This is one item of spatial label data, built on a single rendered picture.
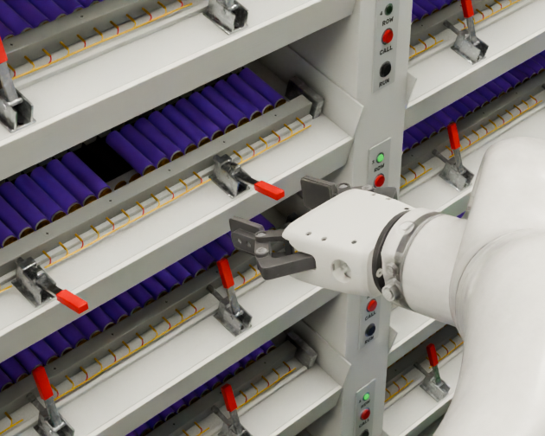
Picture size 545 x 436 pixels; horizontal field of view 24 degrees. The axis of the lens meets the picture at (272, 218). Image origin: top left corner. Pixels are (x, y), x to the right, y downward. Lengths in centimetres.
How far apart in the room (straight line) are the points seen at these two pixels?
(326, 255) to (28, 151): 30
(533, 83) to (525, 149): 106
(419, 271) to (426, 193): 77
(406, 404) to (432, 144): 44
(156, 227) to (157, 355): 20
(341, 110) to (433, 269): 54
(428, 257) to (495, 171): 13
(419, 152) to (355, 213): 70
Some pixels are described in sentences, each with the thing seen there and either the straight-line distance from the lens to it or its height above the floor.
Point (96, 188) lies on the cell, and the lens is 135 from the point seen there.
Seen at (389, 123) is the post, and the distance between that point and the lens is 155.
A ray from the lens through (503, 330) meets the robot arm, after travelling 60.
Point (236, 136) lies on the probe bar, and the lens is 143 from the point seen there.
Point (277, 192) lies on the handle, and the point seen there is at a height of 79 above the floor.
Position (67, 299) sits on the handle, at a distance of 122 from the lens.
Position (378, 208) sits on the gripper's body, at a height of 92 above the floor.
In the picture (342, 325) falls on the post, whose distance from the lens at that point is 168.
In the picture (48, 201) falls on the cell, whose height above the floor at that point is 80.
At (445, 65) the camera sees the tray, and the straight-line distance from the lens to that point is 166.
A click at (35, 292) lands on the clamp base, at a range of 125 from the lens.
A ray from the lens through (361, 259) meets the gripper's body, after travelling 103.
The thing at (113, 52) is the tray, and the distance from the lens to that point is 124.
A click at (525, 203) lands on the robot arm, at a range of 86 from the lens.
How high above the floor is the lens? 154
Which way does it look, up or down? 35 degrees down
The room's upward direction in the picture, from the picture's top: straight up
